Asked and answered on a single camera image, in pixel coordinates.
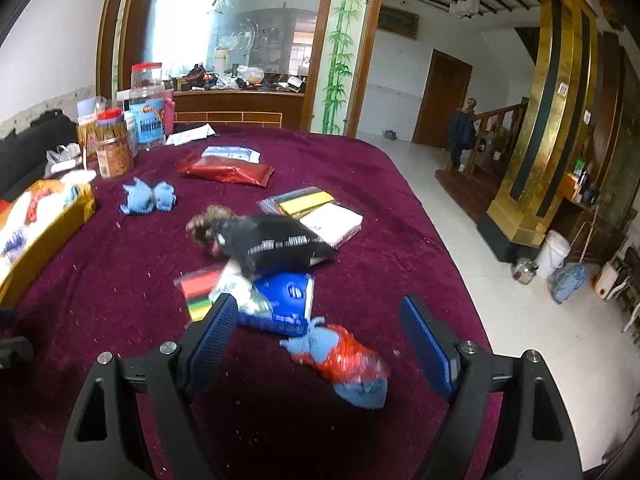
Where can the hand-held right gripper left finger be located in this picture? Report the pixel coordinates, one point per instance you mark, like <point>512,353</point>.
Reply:
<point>215,332</point>

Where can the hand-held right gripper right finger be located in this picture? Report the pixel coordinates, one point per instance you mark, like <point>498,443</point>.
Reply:
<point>430,347</point>

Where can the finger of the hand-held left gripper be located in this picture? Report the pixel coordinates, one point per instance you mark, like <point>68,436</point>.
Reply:
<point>15,351</point>

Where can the packet of coloured sheets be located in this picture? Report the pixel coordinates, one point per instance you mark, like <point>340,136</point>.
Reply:
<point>197,292</point>
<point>305,200</point>

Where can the lemon print tissue pack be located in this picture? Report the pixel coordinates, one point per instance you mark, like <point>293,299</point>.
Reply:
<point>235,285</point>

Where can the white and blue tissue pack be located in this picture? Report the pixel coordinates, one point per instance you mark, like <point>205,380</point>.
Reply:
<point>282,300</point>

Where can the black snack bag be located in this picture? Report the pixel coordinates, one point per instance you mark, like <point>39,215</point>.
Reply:
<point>270,247</point>

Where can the brown knitted hat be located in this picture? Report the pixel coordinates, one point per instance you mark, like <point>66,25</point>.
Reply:
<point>202,227</point>

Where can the yellow cardboard box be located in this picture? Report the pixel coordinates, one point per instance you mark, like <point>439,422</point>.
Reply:
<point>55,232</point>

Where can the pink packet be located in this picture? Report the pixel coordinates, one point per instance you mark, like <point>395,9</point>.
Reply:
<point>332,222</point>

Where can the maroon velvet tablecloth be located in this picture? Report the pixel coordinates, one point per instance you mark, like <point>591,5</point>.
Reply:
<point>390,240</point>

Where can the blue plastic bag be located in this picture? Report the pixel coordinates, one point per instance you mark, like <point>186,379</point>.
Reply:
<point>567,282</point>

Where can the white bucket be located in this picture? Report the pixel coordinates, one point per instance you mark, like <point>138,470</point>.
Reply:
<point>552,255</point>

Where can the red foil packet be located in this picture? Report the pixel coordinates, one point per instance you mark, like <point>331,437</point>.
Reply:
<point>225,171</point>

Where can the white and blue packet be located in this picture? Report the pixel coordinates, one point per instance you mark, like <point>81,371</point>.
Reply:
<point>230,153</point>

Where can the white plastic jug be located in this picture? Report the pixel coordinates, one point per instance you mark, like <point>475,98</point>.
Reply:
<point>606,280</point>

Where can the white plastic bag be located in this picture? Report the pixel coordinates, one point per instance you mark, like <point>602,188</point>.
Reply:
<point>62,157</point>

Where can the small brown label jar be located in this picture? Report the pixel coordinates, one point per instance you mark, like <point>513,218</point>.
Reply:
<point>115,157</point>

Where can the white chair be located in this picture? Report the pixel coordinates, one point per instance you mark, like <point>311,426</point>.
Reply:
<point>629,300</point>

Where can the wooden side cabinet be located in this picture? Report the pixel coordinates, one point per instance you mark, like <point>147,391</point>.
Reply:
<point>600,230</point>

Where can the black suitcase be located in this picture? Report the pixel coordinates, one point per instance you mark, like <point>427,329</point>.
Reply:
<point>35,145</point>

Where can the golden pillar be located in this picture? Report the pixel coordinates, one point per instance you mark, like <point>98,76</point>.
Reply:
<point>530,160</point>

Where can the small metal pot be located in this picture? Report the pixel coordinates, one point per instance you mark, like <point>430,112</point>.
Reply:
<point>390,134</point>

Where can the blue label jar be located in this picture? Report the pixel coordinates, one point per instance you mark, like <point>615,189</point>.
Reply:
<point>150,125</point>

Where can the pink bottle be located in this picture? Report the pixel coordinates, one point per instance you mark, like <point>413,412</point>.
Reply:
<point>170,110</point>

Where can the wooden staircase railing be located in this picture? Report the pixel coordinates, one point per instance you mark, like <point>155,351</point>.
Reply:
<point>495,125</point>

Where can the brown label jar red lid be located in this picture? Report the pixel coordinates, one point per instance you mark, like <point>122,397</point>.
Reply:
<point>110,122</point>

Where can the brown wooden door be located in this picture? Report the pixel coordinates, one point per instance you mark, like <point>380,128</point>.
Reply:
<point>442,100</point>

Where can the tall clear jar red lid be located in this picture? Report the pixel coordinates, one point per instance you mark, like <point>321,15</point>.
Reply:
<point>147,80</point>

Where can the bamboo painted panel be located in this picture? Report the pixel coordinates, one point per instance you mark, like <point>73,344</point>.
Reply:
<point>340,60</point>

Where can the ceiling lamp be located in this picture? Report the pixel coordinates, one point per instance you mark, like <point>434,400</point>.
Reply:
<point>465,7</point>

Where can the dark coat on post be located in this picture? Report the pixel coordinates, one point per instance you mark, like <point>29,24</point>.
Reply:
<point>462,130</point>

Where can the framed wall plaque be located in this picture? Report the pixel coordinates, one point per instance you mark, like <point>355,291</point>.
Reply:
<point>397,22</point>

